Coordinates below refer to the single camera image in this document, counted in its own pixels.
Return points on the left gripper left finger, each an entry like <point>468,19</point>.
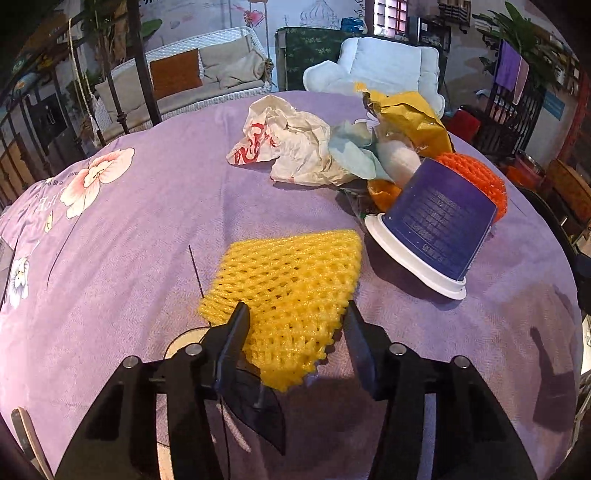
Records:
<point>117,437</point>

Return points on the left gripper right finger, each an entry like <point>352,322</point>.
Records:
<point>442,420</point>

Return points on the purple yogurt cup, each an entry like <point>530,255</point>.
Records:
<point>435,228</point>

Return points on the yellow foam fruit net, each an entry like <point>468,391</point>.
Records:
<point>297,290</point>

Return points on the red foam fruit net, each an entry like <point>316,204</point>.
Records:
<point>481,176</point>

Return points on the bread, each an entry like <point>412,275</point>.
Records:
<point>370,197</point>

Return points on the white tissue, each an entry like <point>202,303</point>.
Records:
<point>398,160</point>

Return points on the light blue tissue paper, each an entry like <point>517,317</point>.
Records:
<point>353,147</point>

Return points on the white red plastic bag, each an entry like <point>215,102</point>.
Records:
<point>295,142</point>

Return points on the smartphone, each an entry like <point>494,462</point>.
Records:
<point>29,442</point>

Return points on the wooden chest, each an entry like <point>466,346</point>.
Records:
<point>572,188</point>

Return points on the black metal rack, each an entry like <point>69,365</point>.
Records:
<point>510,117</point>

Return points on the orange cushion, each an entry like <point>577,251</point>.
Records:
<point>174,74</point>

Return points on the white padded armchair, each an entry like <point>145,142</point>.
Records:
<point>382,65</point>

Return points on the purple towel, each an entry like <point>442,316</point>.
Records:
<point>508,65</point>

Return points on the white wicker sofa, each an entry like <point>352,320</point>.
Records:
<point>232,65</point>

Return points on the potted green plant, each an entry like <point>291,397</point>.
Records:
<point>527,39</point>

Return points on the green patterned cabinet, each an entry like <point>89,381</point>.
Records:
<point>298,48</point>

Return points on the red phone booth cabinet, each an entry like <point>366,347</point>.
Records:
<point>386,18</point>

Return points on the black iron bed frame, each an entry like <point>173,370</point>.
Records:
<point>81,77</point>

